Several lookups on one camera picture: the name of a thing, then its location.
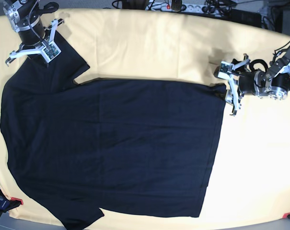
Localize black box on floor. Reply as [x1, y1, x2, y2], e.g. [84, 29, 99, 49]
[228, 9, 262, 28]

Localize yellow table cloth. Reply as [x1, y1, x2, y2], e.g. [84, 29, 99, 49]
[0, 9, 290, 230]

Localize white power strip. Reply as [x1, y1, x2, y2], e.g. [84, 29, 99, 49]
[151, 1, 208, 14]

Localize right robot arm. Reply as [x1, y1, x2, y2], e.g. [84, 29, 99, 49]
[3, 0, 64, 66]

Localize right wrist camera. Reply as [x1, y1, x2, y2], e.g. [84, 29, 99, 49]
[41, 41, 61, 63]

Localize dark navy T-shirt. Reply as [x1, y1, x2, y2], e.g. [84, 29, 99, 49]
[0, 34, 226, 230]

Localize left red-black table clamp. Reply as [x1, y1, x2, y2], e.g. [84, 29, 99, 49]
[0, 190, 23, 218]

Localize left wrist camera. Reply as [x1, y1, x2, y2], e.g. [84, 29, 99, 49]
[217, 61, 234, 80]

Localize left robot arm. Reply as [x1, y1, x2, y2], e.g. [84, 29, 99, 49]
[217, 41, 290, 116]

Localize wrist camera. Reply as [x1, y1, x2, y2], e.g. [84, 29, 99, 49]
[217, 61, 234, 80]
[41, 41, 61, 63]

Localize black cables on floor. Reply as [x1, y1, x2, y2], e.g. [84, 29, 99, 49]
[202, 0, 232, 15]

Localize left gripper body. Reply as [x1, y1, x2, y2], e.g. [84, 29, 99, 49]
[236, 61, 255, 96]

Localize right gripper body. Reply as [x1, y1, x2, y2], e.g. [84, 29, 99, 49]
[18, 21, 45, 50]

